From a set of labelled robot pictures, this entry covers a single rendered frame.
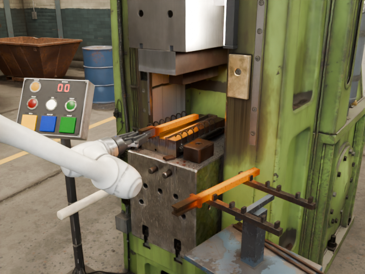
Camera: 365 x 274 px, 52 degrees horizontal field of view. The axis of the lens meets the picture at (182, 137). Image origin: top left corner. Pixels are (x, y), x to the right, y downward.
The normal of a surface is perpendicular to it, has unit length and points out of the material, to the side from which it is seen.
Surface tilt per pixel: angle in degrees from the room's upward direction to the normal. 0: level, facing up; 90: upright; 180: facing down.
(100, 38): 90
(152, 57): 90
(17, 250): 0
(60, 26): 90
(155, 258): 90
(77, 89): 60
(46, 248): 0
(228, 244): 0
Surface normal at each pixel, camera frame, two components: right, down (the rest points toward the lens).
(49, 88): -0.17, -0.19
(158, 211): -0.59, 0.27
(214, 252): 0.00, -0.94
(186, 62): 0.81, 0.19
